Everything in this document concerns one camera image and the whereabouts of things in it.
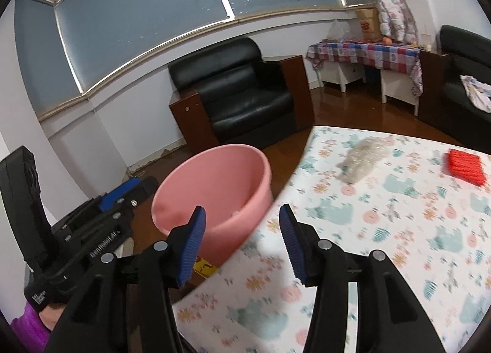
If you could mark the person's left forearm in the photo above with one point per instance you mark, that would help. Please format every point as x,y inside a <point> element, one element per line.
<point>30,326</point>

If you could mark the clear plastic bag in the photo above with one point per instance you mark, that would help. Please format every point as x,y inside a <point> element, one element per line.
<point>338,31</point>

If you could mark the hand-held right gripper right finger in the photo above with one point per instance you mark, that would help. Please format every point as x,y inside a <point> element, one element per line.
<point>292,249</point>

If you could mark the white wooden cabinet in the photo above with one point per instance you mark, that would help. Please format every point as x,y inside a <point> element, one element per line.
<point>399,88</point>
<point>341,75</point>

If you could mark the pink patterned puffer jacket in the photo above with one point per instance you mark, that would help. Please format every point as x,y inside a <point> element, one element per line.
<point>395,8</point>

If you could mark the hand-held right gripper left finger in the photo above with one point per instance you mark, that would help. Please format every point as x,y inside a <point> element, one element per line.
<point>191,249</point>

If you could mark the drink cup with straw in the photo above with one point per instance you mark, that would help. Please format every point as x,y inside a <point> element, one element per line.
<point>426,44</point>

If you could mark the yellow box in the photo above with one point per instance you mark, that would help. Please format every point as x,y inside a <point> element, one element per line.
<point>203,268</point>

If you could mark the clear plastic wrap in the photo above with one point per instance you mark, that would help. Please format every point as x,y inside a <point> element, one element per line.
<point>364,159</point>

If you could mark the red ridged plastic piece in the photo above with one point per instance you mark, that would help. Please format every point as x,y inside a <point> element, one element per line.
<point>466,167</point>

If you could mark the patterned cloth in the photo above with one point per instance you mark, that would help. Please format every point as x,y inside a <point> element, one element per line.
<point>477,94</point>

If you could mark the black leather sofa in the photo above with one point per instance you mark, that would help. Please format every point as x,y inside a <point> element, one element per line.
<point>452,69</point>

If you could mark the window with grey blinds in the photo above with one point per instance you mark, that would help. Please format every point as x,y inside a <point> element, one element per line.
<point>145,19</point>

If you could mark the black leather armchair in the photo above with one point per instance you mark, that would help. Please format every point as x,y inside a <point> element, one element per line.
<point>245,96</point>

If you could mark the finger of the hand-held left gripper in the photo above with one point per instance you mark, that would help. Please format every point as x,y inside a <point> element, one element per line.
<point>147,187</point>
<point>117,195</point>

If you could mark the floral tablecloth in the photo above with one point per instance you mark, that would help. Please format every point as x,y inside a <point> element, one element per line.
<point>383,242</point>

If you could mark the brown paper bag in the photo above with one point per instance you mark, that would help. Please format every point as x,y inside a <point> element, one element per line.
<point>369,23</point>

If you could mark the orange fruit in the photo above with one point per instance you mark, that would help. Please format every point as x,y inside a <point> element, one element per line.
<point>387,41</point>

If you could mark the checkered tablecloth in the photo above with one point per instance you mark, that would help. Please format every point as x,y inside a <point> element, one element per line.
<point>364,52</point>

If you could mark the pink plastic bucket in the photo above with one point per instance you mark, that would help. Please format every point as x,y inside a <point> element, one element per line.
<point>214,184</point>

